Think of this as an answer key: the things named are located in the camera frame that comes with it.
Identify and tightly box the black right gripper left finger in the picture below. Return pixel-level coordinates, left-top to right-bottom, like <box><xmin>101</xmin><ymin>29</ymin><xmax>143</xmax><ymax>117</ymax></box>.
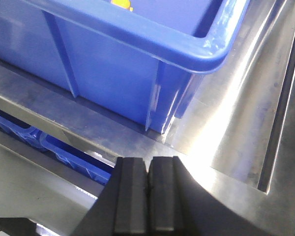
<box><xmin>72</xmin><ymin>157</ymin><xmax>148</xmax><ymax>236</ymax></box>

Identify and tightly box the yellow studded toy brick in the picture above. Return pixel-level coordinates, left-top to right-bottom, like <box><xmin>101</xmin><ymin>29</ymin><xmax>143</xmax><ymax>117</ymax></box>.
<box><xmin>110</xmin><ymin>0</ymin><xmax>133</xmax><ymax>12</ymax></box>

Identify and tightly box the steel cart table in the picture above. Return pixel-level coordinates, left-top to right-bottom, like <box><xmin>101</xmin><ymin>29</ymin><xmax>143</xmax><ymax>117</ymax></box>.
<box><xmin>0</xmin><ymin>0</ymin><xmax>295</xmax><ymax>236</ymax></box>

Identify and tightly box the blue target bin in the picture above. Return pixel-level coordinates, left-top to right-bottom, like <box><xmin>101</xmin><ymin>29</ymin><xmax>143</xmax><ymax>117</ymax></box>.
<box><xmin>0</xmin><ymin>0</ymin><xmax>249</xmax><ymax>133</ymax></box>

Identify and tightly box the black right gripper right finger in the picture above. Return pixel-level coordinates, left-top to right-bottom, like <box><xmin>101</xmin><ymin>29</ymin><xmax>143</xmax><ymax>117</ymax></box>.
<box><xmin>148</xmin><ymin>156</ymin><xmax>268</xmax><ymax>236</ymax></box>

